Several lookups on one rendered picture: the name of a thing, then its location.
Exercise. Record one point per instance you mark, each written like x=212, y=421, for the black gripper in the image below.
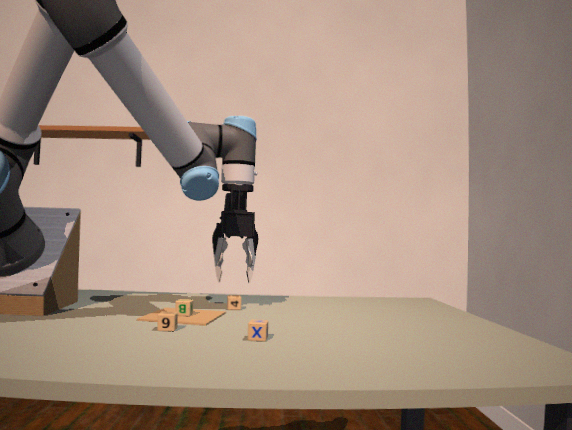
x=236, y=222

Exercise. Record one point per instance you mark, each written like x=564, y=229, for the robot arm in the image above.
x=42, y=60

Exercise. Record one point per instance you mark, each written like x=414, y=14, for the orange flat mat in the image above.
x=199, y=317

